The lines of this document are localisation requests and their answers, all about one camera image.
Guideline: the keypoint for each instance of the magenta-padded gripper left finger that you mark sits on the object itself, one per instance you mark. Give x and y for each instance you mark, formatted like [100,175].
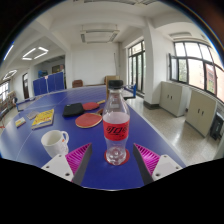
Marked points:
[58,165]

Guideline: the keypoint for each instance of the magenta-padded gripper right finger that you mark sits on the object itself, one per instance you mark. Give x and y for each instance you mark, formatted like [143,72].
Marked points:
[165,165]

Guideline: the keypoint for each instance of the clear red-labelled drink bottle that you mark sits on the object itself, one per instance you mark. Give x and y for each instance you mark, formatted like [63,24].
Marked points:
[116,130]

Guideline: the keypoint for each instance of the white ceramic mug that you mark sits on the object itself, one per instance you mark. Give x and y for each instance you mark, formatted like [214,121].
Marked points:
[53,143]

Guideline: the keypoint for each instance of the yellow book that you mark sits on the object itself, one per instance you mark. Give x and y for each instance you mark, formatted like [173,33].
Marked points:
[43,119]

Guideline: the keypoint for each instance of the red table tennis paddle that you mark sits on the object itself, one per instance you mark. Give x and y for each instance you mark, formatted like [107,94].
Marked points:
[87,120]
[90,106]

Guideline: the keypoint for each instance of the small grey booklet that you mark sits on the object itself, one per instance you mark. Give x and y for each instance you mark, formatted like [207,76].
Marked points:
[32,115]

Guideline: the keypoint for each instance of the black zipped pouch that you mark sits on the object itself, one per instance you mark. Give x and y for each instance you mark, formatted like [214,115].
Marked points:
[73,110]

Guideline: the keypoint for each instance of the small colourful booklet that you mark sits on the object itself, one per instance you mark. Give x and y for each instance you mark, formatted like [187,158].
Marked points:
[20,122]

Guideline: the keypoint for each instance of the beige two-door cabinet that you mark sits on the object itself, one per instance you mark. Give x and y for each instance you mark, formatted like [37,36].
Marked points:
[201,112]
[173,98]

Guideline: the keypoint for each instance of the black waste bin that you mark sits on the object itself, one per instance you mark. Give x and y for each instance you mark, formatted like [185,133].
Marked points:
[216,126]

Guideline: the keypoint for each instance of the blue folded partition panels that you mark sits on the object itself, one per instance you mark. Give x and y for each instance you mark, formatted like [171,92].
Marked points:
[48,84]

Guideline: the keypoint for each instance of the brown armchair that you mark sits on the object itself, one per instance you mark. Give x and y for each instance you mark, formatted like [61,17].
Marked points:
[77,83]

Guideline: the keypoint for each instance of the dark wooden door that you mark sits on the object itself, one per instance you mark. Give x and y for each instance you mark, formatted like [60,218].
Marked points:
[25,86]

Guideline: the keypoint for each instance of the large black-framed window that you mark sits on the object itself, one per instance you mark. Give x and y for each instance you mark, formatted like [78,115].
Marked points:
[196,68]

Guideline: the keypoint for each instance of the tall black-framed glazed doors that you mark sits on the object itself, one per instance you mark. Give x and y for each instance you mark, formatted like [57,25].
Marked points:
[136,66]

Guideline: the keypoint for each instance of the ceiling lights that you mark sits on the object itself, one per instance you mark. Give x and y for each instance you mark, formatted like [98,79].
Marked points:
[35,53]

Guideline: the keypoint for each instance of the ceiling air conditioner unit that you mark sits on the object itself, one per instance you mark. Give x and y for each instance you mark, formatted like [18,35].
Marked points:
[99,36]

